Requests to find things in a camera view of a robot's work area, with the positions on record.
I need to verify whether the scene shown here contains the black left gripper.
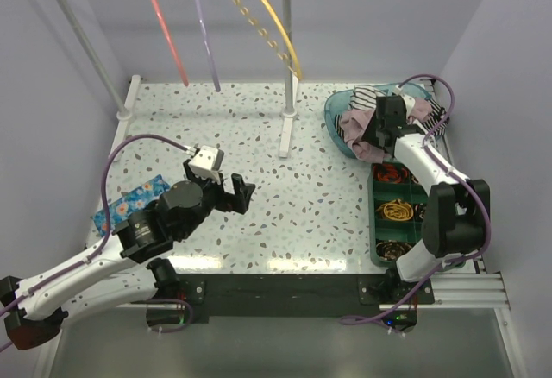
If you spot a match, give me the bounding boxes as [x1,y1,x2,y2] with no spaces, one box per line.
[179,160,254,239]

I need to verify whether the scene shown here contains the pink tank top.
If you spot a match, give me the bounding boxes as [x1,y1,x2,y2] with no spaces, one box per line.
[338,98,433,163]

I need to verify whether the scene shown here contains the pink plastic hanger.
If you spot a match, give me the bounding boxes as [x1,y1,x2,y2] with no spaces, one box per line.
[150,0,189,87]

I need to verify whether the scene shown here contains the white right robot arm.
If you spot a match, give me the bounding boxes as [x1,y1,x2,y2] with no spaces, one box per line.
[362,95,491,303]

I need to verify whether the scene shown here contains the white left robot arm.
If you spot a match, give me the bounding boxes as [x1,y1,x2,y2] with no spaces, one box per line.
[1,160,255,350]

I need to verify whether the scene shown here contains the grey white hanger rack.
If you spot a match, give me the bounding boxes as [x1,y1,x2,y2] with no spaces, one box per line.
[41,0,300,162]

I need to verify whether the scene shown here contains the yellow plastic hanger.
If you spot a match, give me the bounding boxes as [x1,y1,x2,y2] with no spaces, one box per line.
[230,0,304,80]

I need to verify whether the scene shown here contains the purple plastic hanger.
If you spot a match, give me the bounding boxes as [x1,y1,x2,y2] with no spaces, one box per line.
[194,0,221,92]

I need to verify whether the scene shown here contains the black white striped garment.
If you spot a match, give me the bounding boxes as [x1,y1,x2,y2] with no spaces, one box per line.
[336,85,447,139]

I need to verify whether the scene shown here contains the teal plastic basket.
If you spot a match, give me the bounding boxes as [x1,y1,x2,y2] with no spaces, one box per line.
[324,82,450,160]

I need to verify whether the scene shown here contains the blue floral cloth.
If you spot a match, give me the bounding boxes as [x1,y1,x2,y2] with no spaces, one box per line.
[109,174,171,229]

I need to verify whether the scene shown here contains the green compartment tray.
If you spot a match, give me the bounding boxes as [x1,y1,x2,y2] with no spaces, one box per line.
[368,161,428,268]

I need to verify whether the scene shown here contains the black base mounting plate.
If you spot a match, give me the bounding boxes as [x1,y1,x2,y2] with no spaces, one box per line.
[128,272,436,325]

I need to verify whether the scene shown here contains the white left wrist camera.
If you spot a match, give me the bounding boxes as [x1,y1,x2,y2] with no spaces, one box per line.
[188,145,224,184]

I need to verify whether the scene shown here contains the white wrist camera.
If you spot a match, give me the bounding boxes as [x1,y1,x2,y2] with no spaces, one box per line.
[188,145,224,184]
[393,85,416,117]

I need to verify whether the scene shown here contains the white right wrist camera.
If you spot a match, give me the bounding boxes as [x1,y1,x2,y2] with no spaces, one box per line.
[393,85,416,117]

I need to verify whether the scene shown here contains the orange black hair ties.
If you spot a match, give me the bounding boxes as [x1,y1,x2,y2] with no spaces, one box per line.
[372,163,411,185]

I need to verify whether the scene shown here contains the yellow black hair ties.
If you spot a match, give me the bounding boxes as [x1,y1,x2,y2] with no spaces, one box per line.
[373,200,416,223]

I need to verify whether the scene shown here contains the brown patterned hair ties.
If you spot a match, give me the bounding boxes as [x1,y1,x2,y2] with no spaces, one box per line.
[374,239,413,262]

